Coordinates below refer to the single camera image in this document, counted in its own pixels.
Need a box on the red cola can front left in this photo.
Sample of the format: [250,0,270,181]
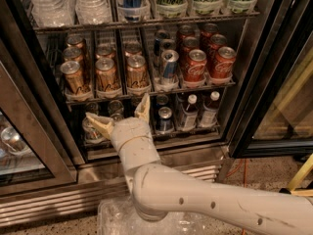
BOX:
[183,49,207,82]

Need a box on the red cola can back right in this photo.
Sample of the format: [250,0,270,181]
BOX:
[201,23,219,43]

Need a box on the blue energy can back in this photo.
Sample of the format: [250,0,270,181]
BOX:
[154,29,170,56]

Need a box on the blue energy can middle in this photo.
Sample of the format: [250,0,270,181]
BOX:
[159,39,176,53]

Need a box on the glass fridge door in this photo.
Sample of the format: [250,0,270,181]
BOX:
[229,0,313,158]
[0,42,77,197]

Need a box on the white cap bottle right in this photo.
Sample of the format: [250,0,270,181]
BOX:
[199,91,220,128]

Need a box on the orange cable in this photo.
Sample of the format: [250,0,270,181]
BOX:
[225,158,250,235]

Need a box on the silver can bottom front left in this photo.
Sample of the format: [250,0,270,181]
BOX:
[82,117,105,144]

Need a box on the blue can bottom front right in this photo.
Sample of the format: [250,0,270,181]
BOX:
[157,107,173,132]

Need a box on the white cap bottle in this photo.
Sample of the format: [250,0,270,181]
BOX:
[178,94,199,131]
[199,91,220,128]

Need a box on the clear water bottle right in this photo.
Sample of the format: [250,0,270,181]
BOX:
[75,0,112,24]

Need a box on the right glass fridge door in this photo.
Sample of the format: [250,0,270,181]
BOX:
[229,0,313,158]

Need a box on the clear plastic bin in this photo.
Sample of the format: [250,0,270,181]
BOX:
[97,197,206,235]

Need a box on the orange can column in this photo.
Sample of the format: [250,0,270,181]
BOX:
[126,55,149,88]
[95,45,116,59]
[124,42,143,57]
[61,61,90,95]
[63,46,86,66]
[95,58,119,92]
[66,34,87,54]

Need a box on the red cola can middle right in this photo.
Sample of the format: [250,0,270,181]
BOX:
[209,34,227,53]

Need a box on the orange can middle left column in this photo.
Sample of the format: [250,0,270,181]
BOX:
[63,46,86,66]

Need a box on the red cola can front right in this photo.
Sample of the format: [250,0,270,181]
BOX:
[209,46,237,78]

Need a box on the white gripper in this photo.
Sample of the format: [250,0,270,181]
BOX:
[86,93,152,150]

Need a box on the white cap bottle left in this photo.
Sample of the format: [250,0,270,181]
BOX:
[178,94,199,131]

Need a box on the blue can bottom back right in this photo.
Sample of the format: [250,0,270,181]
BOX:
[156,94,169,109]

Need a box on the left glass fridge door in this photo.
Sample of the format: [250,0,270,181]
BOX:
[0,42,77,197]

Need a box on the steel fridge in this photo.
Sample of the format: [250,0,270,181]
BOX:
[0,0,313,229]

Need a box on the dark blue can bottom back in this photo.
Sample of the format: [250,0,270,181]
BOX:
[131,97,142,108]

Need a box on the red cola can back left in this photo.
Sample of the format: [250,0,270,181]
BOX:
[176,24,195,42]

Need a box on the red cola can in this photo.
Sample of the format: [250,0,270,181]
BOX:
[209,46,237,78]
[183,49,207,82]
[176,24,195,42]
[201,23,219,43]
[209,34,227,53]
[180,36,200,56]

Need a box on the clear water bottle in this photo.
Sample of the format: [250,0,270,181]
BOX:
[31,0,75,27]
[75,0,112,24]

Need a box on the orange can front left column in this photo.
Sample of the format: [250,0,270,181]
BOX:
[61,61,90,95]

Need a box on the clear water bottle left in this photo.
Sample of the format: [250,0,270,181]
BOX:
[31,0,75,27]

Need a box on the silver can bottom back left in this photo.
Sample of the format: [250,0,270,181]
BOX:
[85,102,100,115]

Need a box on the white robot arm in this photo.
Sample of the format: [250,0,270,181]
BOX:
[86,95,313,235]

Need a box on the red cola can middle left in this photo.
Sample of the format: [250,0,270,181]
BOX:
[180,36,200,56]

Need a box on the yellow black wheeled stand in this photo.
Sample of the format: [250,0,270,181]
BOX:
[280,154,313,197]

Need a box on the blue silver energy can front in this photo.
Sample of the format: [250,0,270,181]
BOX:
[159,50,179,84]

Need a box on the orange can back left column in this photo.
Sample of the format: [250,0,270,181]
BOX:
[66,34,87,54]

